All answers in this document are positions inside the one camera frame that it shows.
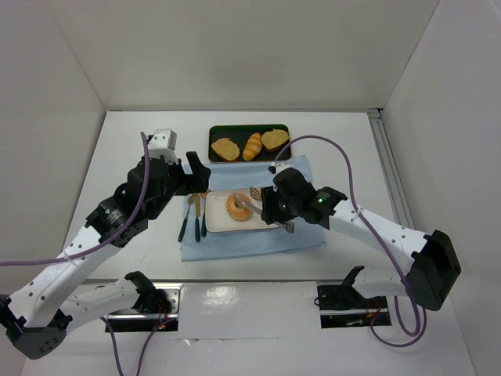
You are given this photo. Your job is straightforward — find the metal tongs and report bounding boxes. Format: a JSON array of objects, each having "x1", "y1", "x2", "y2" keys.
[{"x1": 234, "y1": 187, "x2": 295, "y2": 233}]

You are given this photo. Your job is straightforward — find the pink glazed donut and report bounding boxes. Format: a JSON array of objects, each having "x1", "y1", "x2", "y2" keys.
[{"x1": 225, "y1": 193, "x2": 253, "y2": 222}]

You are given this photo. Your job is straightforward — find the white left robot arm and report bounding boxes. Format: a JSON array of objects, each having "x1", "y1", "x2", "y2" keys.
[{"x1": 1, "y1": 152, "x2": 211, "y2": 360}]

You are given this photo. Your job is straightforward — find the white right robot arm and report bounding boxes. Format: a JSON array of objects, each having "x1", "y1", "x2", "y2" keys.
[{"x1": 261, "y1": 163, "x2": 461, "y2": 311}]

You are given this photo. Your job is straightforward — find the brown bread slice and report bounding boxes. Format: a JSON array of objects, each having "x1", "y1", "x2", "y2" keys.
[
  {"x1": 261, "y1": 129, "x2": 290, "y2": 152},
  {"x1": 211, "y1": 138, "x2": 240, "y2": 162}
]

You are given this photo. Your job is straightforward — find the brown bread slice right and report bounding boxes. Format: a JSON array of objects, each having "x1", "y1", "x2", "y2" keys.
[{"x1": 261, "y1": 129, "x2": 290, "y2": 152}]

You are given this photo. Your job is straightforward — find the golden bread roll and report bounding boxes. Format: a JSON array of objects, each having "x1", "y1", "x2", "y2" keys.
[{"x1": 243, "y1": 132, "x2": 262, "y2": 161}]

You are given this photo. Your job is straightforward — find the light blue cloth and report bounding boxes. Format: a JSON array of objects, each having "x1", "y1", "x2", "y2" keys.
[{"x1": 180, "y1": 162, "x2": 326, "y2": 262}]

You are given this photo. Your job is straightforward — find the white rectangular plate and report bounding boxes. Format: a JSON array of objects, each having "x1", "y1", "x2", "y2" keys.
[{"x1": 206, "y1": 188, "x2": 276, "y2": 233}]

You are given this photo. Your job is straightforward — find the dark green tray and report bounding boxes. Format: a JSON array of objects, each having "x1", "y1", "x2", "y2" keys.
[{"x1": 207, "y1": 124, "x2": 293, "y2": 163}]

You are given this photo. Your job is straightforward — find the gold spoon green handle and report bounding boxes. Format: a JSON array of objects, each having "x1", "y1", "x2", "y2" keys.
[{"x1": 200, "y1": 190, "x2": 211, "y2": 237}]

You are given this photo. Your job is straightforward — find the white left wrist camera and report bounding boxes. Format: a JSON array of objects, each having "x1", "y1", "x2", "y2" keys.
[{"x1": 148, "y1": 129, "x2": 178, "y2": 165}]

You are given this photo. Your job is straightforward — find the gold knife green handle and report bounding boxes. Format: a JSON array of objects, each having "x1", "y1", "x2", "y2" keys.
[{"x1": 195, "y1": 193, "x2": 201, "y2": 242}]

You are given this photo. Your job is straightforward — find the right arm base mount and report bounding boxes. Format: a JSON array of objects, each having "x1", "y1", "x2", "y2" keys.
[{"x1": 313, "y1": 284, "x2": 391, "y2": 329}]

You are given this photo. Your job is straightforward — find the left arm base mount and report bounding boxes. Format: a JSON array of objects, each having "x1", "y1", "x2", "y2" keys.
[{"x1": 106, "y1": 283, "x2": 181, "y2": 333}]

